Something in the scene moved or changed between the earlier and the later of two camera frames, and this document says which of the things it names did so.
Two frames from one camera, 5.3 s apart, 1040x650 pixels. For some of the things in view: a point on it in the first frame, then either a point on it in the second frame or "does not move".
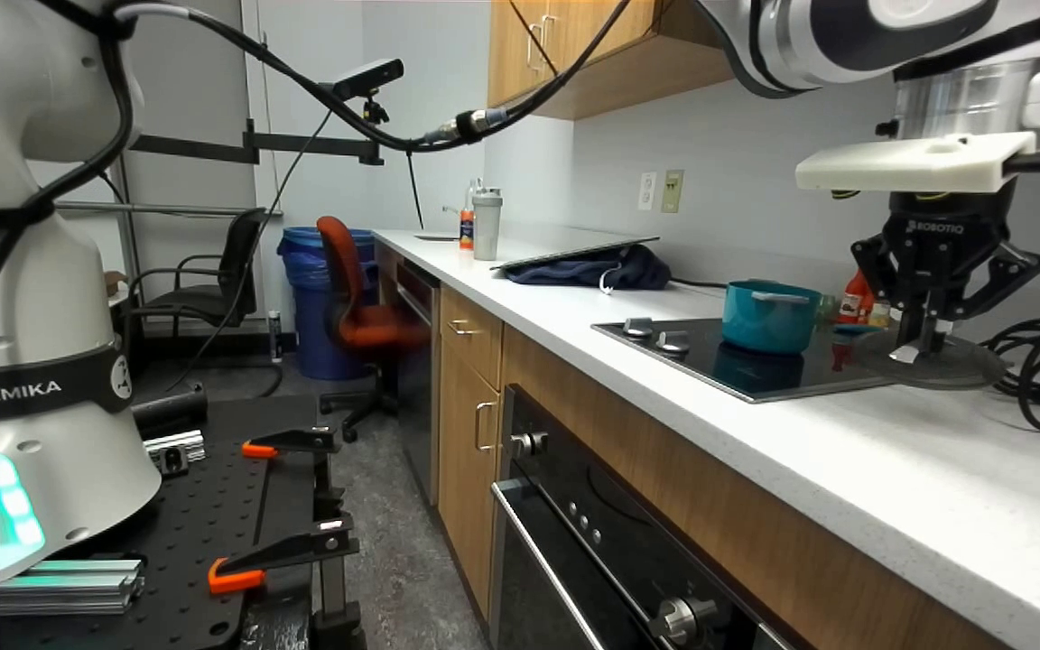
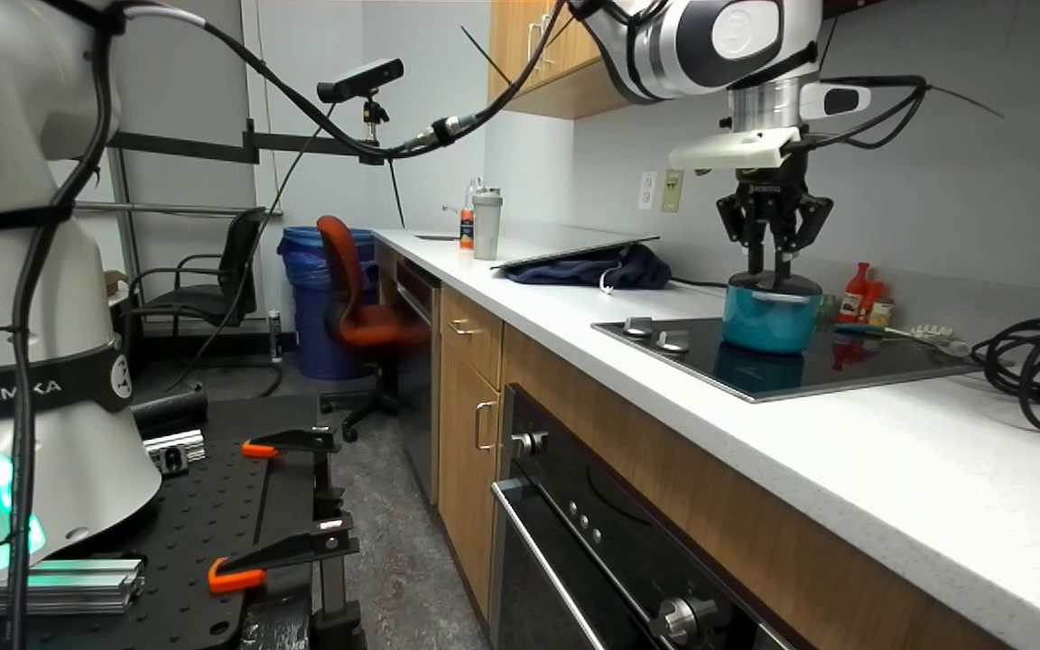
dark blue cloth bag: [603, 268] does not move
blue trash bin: [323, 348] does not move
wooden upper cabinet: [650, 53] does not move
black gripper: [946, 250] to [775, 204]
